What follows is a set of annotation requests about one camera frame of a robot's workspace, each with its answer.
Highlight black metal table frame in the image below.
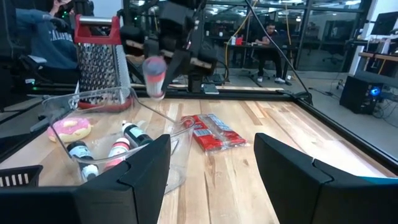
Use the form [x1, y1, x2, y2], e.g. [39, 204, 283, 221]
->
[0, 83, 398, 175]

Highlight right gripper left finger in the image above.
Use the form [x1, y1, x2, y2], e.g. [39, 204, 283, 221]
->
[0, 134, 172, 224]

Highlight black computer tower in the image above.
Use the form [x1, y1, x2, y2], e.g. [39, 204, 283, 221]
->
[339, 75, 386, 115]

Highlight black desk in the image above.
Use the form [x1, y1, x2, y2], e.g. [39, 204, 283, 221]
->
[223, 42, 298, 78]

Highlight black computer monitor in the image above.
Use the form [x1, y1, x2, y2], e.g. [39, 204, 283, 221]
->
[370, 11, 398, 36]

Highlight red metal box grater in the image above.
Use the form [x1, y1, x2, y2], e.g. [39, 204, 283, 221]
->
[73, 15, 133, 113]

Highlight person's hand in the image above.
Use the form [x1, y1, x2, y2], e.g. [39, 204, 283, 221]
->
[49, 0, 73, 16]

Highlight black paint bottle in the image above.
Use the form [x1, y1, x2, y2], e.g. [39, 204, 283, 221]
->
[121, 121, 154, 147]
[67, 140, 100, 182]

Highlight pink paint bottle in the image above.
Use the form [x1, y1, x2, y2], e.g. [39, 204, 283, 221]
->
[104, 137, 131, 171]
[142, 55, 168, 101]

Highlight black slotted plastic basket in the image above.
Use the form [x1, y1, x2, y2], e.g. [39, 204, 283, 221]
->
[0, 164, 44, 187]

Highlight clear plastic bin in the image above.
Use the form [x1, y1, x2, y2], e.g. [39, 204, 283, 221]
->
[42, 86, 196, 194]

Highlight thin black brace rod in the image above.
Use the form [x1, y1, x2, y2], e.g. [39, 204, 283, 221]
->
[244, 0, 313, 100]

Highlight pink frosted donut toy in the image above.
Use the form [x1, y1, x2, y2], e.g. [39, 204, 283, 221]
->
[46, 117, 93, 143]

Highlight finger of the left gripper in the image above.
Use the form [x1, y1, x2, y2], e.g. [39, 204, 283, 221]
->
[162, 51, 187, 93]

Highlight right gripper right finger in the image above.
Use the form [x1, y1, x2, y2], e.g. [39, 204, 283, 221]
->
[254, 133, 398, 224]

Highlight teal plastic bin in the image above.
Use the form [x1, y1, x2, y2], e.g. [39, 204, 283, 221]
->
[357, 175, 398, 180]

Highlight red snack packet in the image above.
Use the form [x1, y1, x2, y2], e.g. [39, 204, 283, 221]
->
[181, 113, 248, 153]

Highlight person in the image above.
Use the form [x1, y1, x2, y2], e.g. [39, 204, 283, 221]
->
[15, 0, 78, 70]
[254, 22, 289, 84]

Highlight wooden desk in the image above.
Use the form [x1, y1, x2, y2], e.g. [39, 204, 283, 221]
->
[357, 51, 398, 77]

